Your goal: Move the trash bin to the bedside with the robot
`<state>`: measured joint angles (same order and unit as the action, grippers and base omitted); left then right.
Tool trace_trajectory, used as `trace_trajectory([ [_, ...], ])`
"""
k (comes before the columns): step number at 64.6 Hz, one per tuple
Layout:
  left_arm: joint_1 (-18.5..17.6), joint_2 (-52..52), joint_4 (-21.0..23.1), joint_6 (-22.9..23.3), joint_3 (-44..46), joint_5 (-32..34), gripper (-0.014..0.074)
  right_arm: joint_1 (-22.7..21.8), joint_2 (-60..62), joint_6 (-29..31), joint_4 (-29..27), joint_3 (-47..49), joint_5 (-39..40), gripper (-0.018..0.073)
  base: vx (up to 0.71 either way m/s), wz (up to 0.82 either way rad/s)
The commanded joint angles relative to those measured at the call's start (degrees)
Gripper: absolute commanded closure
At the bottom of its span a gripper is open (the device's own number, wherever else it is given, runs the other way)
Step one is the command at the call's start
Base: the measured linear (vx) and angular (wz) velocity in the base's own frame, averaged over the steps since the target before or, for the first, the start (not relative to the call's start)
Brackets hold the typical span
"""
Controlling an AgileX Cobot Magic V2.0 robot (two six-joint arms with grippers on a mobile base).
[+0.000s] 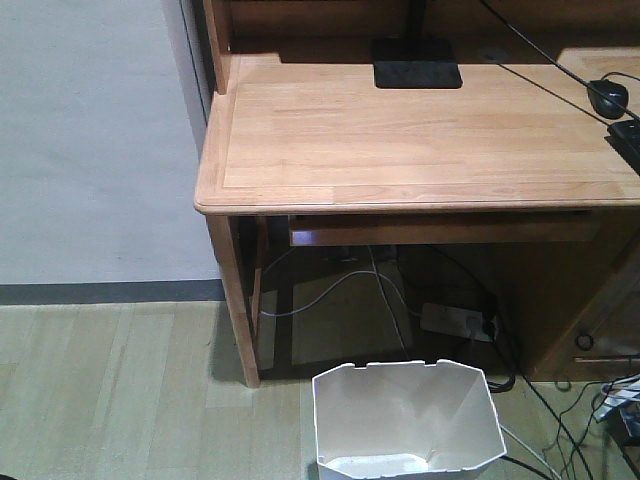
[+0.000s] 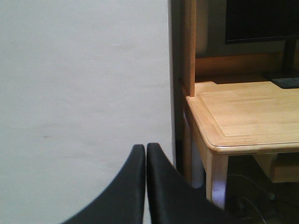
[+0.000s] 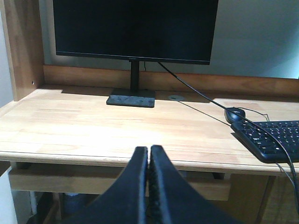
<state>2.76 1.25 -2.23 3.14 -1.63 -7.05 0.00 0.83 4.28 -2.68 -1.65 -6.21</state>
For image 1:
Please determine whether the white plastic trash bin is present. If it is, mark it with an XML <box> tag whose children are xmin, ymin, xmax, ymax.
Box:
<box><xmin>312</xmin><ymin>359</ymin><xmax>507</xmax><ymax>479</ymax></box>

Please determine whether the white power strip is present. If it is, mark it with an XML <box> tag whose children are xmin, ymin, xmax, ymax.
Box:
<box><xmin>420</xmin><ymin>303</ymin><xmax>491</xmax><ymax>342</ymax></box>

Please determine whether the black monitor stand base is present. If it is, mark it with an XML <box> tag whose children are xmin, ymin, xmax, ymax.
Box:
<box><xmin>371</xmin><ymin>1</ymin><xmax>463</xmax><ymax>89</ymax></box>

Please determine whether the wooden desk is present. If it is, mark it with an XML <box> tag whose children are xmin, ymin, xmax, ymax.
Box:
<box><xmin>194</xmin><ymin>1</ymin><xmax>639</xmax><ymax>387</ymax></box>

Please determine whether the wooden drawer cabinet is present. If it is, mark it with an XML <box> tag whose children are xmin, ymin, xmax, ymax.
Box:
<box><xmin>526</xmin><ymin>237</ymin><xmax>639</xmax><ymax>382</ymax></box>

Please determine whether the black computer mouse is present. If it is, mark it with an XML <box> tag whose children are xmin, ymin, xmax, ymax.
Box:
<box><xmin>586</xmin><ymin>79</ymin><xmax>629</xmax><ymax>120</ymax></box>

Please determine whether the black device on desk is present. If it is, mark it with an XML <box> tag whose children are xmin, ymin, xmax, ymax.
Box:
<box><xmin>607</xmin><ymin>120</ymin><xmax>640</xmax><ymax>174</ymax></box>

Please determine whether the grey cable under desk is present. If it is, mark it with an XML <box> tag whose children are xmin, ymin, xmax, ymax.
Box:
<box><xmin>260</xmin><ymin>244</ymin><xmax>424</xmax><ymax>351</ymax></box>

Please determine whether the black looped floor cable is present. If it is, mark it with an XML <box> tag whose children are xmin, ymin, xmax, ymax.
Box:
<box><xmin>487</xmin><ymin>299</ymin><xmax>640</xmax><ymax>480</ymax></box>

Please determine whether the white floor cable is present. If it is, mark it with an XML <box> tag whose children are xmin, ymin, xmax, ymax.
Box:
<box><xmin>501</xmin><ymin>424</ymin><xmax>564</xmax><ymax>480</ymax></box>

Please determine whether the black cable across desk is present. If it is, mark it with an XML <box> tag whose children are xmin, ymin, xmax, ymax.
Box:
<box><xmin>479</xmin><ymin>0</ymin><xmax>640</xmax><ymax>124</ymax></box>

